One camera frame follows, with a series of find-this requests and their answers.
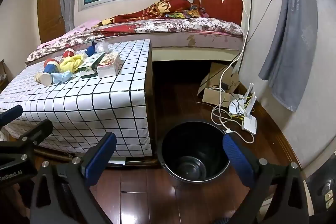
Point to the white router with antennas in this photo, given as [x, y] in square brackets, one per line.
[235, 107]

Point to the white power adapter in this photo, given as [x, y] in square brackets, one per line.
[227, 131]

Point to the dark green box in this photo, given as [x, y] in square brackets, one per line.
[88, 73]

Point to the wooden door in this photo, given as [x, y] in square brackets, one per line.
[50, 8]

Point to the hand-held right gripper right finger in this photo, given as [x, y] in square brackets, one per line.
[237, 158]

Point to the colourful cartoon pillow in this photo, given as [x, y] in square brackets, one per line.
[189, 14]

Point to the yellow cloth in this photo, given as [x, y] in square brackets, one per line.
[69, 64]

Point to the red patterned blanket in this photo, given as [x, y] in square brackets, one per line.
[157, 7]

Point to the white grid tablecloth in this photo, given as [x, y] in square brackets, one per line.
[86, 100]

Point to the red paper cup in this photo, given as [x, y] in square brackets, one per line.
[69, 53]

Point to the light blue face mask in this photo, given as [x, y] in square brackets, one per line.
[63, 77]

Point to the white box with red label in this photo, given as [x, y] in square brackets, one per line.
[109, 65]

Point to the blue paper cup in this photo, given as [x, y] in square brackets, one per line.
[51, 74]

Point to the open cardboard box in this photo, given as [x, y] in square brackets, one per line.
[210, 95]

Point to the floral quilt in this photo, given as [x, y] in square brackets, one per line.
[162, 26]

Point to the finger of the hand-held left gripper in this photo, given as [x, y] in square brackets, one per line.
[11, 113]
[39, 130]

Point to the white modem box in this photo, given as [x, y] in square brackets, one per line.
[249, 123]

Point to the wooden side shelf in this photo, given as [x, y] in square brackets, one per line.
[4, 74]

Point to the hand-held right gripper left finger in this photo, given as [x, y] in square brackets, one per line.
[101, 158]

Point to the red and white headboard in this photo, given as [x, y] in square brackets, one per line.
[225, 1]

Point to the black appliance with buttons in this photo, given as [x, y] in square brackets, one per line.
[324, 187]

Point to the black plastic bucket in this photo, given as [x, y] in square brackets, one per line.
[194, 150]

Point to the bed with mattress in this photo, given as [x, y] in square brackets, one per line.
[197, 41]

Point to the pink bed sheet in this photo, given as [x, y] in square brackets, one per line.
[78, 29]

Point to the white tissue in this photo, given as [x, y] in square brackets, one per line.
[38, 77]

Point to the clear plastic bag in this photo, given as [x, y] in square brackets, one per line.
[101, 47]

